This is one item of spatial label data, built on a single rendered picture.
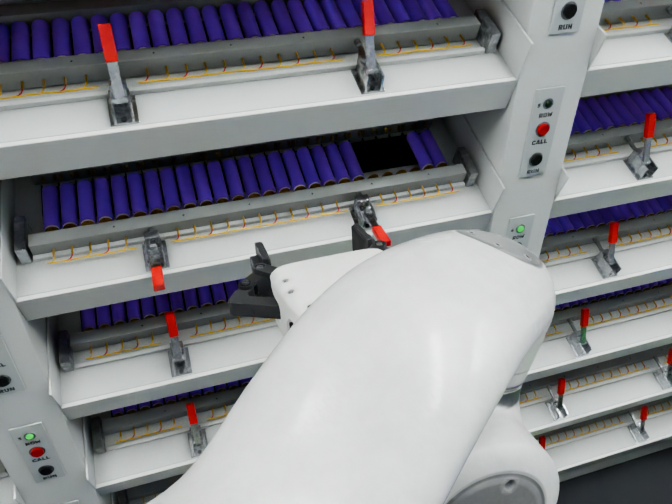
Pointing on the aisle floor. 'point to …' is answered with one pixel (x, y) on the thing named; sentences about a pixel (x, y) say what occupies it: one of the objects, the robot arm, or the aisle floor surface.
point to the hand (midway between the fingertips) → (311, 251)
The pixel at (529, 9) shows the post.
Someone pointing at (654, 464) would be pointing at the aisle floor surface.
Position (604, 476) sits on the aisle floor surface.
